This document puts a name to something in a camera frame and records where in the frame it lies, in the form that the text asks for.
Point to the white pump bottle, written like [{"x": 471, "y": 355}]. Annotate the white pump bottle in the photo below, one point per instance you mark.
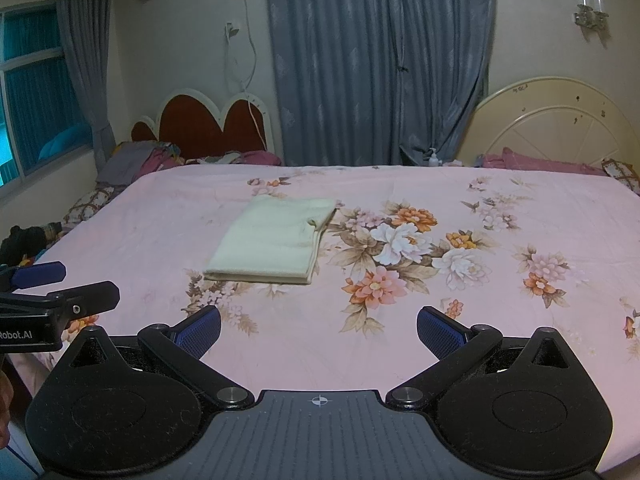
[{"x": 433, "y": 160}]

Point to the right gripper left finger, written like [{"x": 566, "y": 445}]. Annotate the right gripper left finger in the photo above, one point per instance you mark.
[{"x": 198, "y": 333}]

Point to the grey window curtain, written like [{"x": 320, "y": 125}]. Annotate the grey window curtain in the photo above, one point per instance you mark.
[{"x": 85, "y": 35}]

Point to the pile of clothes at headboard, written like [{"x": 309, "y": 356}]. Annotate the pile of clothes at headboard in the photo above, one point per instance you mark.
[{"x": 132, "y": 160}]

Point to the left hand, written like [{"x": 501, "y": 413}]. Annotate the left hand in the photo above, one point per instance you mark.
[{"x": 6, "y": 397}]

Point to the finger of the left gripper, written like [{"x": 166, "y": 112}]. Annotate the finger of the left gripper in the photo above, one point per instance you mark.
[{"x": 24, "y": 277}]

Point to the window with blue glass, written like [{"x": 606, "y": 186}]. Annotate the window with blue glass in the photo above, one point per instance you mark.
[{"x": 41, "y": 119}]

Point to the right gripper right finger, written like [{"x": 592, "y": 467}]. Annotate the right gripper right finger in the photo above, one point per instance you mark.
[{"x": 439, "y": 333}]

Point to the patterned pillow right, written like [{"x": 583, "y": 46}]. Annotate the patterned pillow right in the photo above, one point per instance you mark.
[{"x": 623, "y": 173}]

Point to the white knit garment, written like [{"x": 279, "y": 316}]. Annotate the white knit garment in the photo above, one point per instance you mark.
[{"x": 274, "y": 241}]

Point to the magenta blanket by cream headboard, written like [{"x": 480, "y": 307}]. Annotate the magenta blanket by cream headboard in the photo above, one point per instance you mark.
[{"x": 511, "y": 160}]

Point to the crystal wall lamp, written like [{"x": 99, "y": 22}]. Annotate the crystal wall lamp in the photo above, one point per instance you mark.
[{"x": 591, "y": 16}]

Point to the pink floral bed sheet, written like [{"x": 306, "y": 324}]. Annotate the pink floral bed sheet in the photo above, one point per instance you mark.
[{"x": 515, "y": 250}]

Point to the cream round headboard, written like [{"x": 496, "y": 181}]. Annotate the cream round headboard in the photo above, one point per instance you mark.
[{"x": 551, "y": 118}]

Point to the red heart-shaped headboard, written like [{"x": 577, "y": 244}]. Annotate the red heart-shaped headboard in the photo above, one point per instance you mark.
[{"x": 192, "y": 122}]

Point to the blue grey curtain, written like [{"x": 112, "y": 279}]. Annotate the blue grey curtain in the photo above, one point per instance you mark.
[{"x": 378, "y": 82}]

